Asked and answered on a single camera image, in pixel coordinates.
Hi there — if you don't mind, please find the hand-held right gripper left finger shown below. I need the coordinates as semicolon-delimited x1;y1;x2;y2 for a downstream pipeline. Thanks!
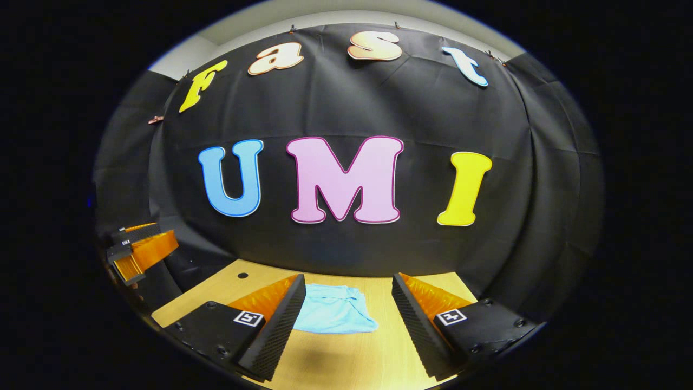
164;274;307;381

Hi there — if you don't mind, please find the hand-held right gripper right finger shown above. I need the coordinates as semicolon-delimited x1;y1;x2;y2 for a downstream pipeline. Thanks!
391;272;539;380

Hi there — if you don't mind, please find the light blue T-shirt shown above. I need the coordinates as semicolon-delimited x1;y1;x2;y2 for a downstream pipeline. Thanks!
292;283;380;334

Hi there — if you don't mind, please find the black backdrop cloth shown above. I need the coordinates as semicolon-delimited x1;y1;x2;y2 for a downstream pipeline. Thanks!
92;23;604;326

